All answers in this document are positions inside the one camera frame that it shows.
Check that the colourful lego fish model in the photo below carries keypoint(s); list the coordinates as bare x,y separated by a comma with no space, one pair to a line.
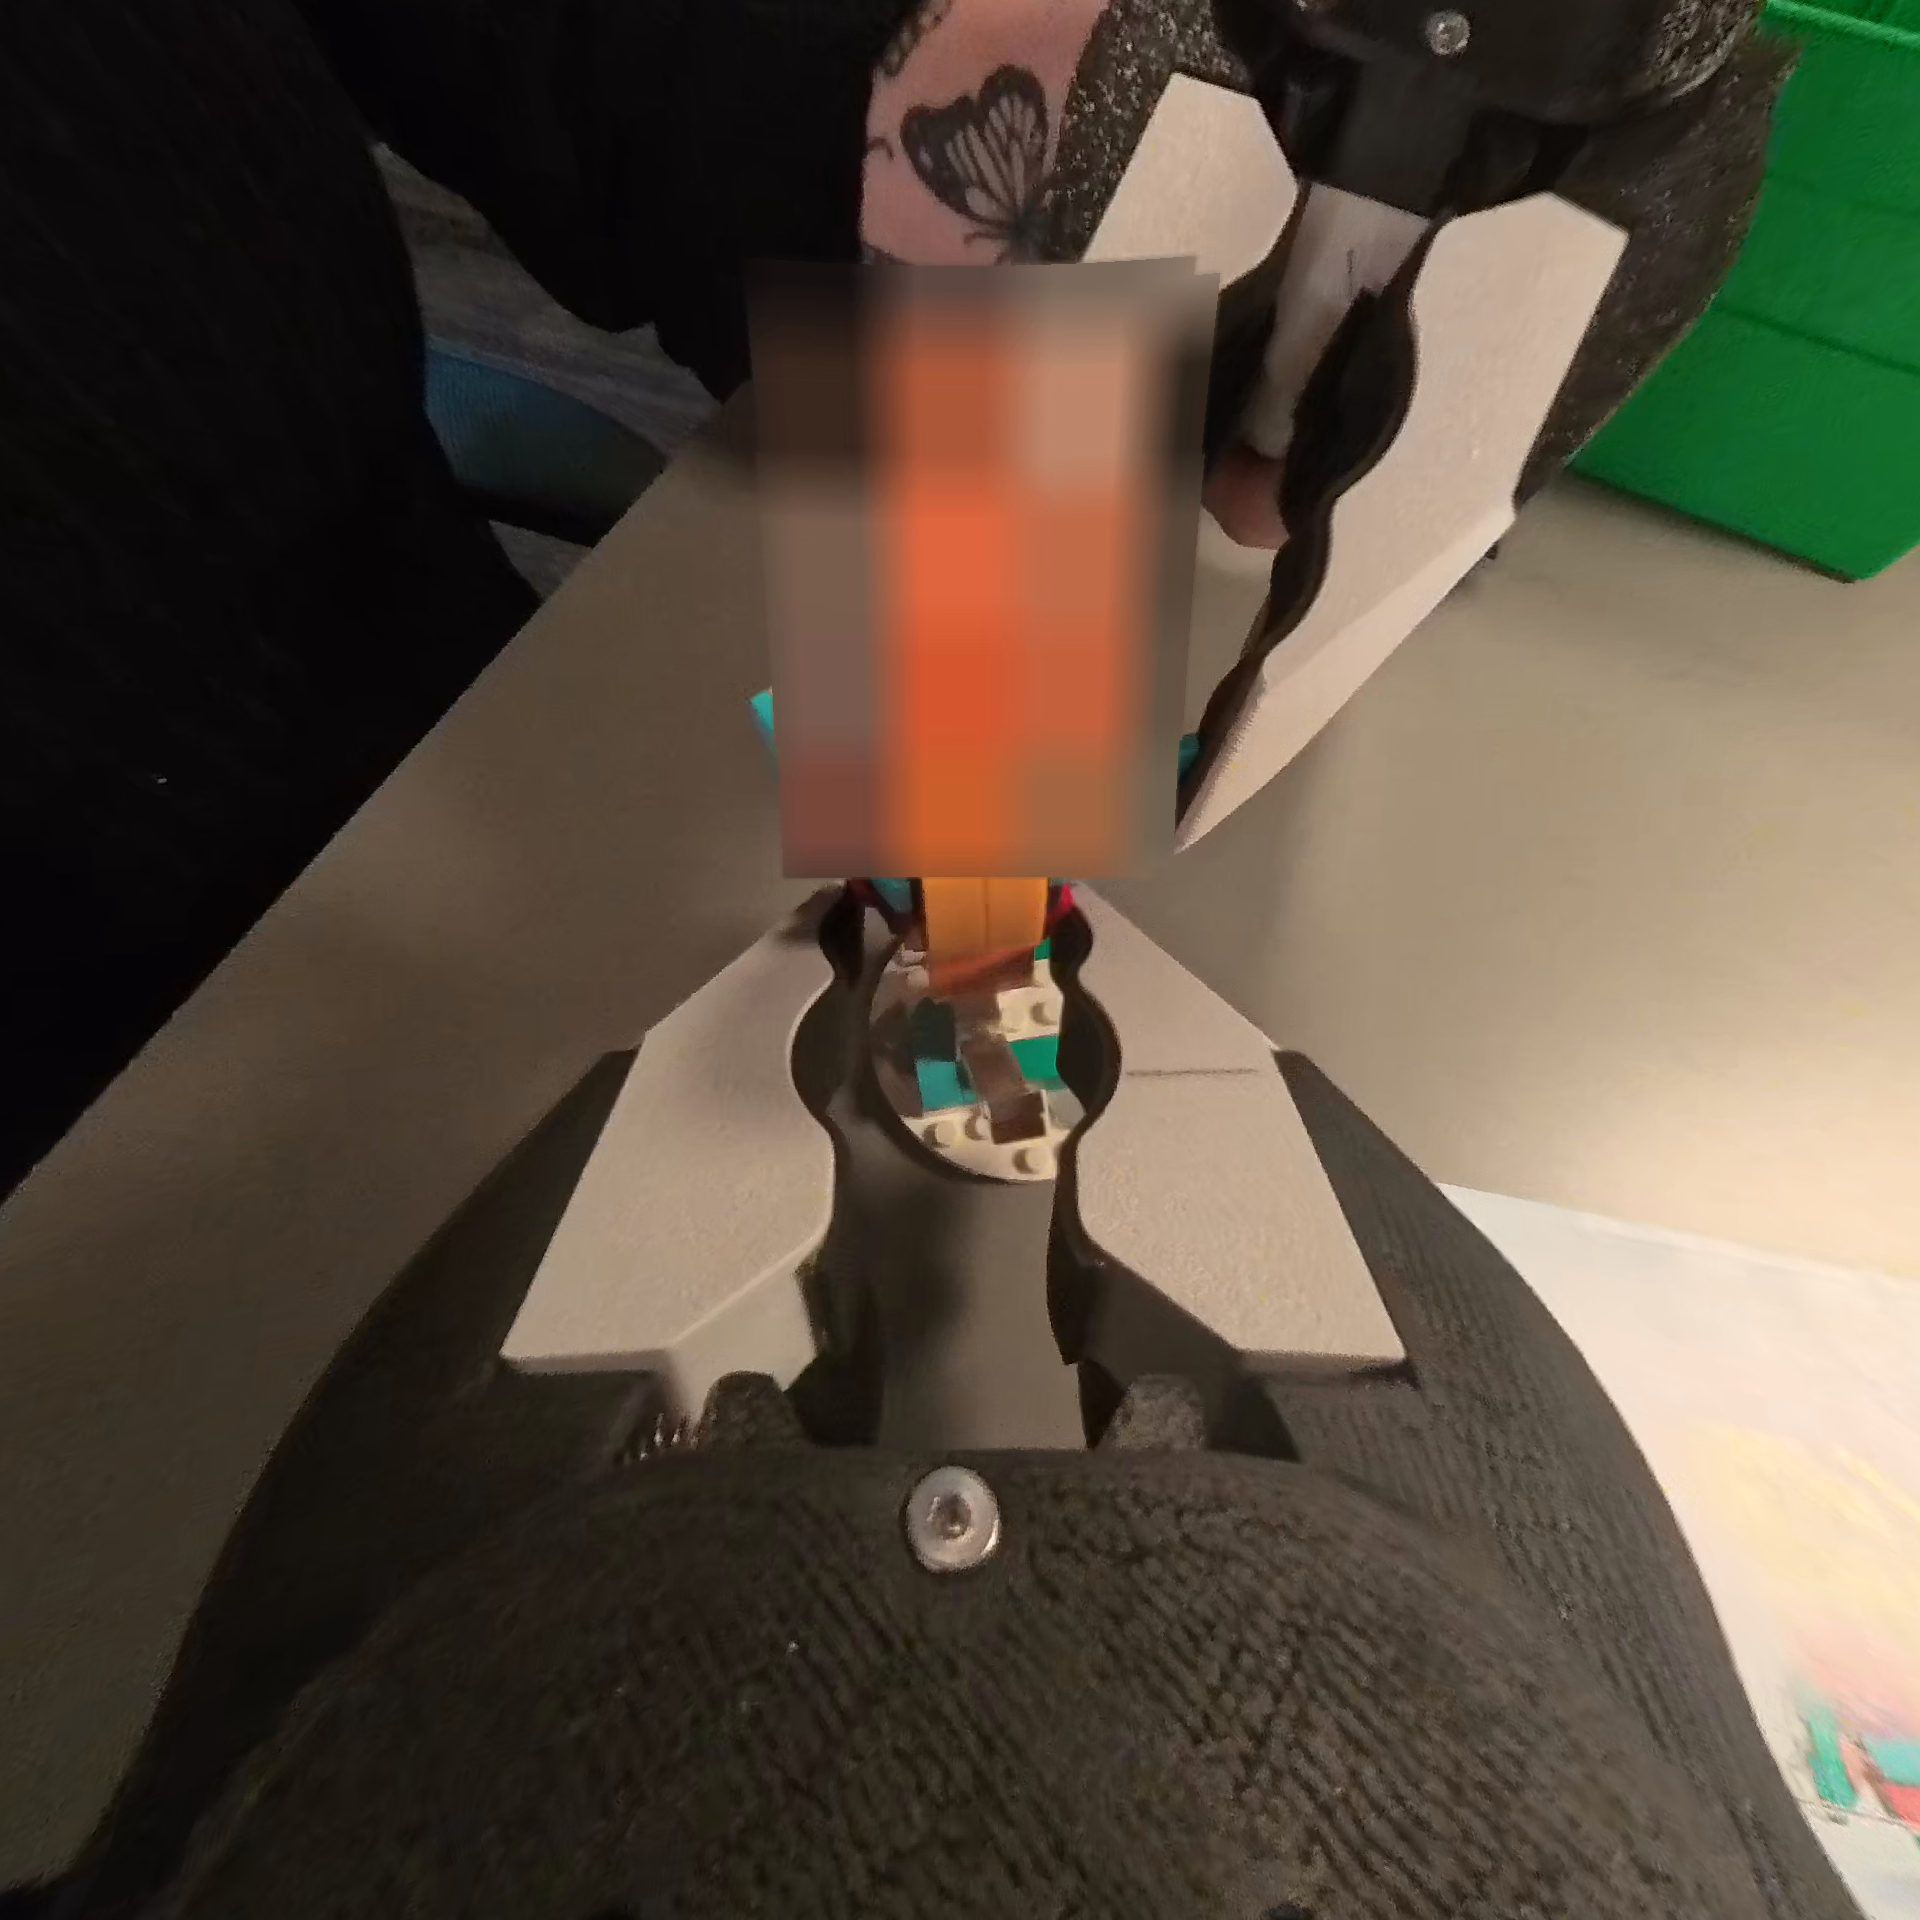
974,931

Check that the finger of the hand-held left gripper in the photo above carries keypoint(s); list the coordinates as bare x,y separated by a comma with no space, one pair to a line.
1471,420
1200,180

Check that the round white teal lego base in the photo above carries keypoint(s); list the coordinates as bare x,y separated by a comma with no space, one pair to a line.
1037,1155

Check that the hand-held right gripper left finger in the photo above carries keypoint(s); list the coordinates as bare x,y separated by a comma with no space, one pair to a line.
674,1200

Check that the green plastic bin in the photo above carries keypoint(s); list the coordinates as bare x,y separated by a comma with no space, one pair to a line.
1799,375

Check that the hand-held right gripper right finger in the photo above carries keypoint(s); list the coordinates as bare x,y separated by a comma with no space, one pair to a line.
1230,1215

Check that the open lego instruction booklet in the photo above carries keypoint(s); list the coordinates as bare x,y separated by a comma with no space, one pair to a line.
1652,1349

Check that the person's left hand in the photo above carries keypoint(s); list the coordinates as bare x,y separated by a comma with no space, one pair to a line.
1254,503

